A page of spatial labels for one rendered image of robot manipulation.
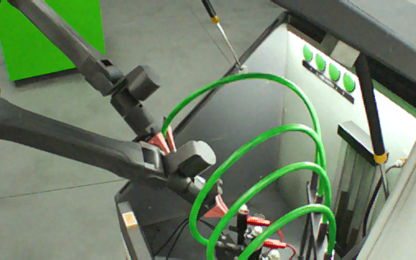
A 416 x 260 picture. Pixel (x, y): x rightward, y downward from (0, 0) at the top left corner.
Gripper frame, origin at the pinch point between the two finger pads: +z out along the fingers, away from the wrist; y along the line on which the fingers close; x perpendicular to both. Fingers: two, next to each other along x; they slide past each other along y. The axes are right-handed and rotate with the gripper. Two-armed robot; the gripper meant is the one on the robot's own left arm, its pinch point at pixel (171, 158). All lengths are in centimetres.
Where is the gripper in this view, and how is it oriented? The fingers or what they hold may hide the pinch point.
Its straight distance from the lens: 107.8
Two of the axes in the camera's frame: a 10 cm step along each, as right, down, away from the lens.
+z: 6.4, 7.7, 0.7
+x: -7.1, 5.5, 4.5
